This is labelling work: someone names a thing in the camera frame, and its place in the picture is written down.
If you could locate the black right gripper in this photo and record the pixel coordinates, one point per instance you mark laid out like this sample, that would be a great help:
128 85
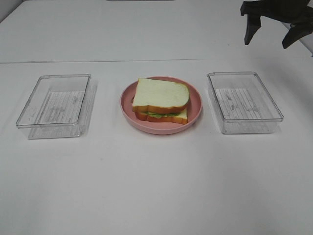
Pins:
294 12

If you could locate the bread slice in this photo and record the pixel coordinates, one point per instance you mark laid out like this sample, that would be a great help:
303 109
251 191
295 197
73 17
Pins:
181 119
160 96

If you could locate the green lettuce leaf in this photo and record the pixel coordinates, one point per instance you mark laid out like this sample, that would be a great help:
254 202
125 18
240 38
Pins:
159 115

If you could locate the right clear plastic tray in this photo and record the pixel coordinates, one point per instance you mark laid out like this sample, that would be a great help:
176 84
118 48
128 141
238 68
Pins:
242 103

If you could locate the clear plastic tray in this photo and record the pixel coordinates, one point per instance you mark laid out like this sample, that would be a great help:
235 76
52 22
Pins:
57 107
242 103

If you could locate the pink round plate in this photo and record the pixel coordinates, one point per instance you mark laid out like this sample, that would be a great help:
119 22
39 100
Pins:
194 109

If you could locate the left clear plastic tray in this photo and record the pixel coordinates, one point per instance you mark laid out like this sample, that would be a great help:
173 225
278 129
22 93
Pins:
57 107

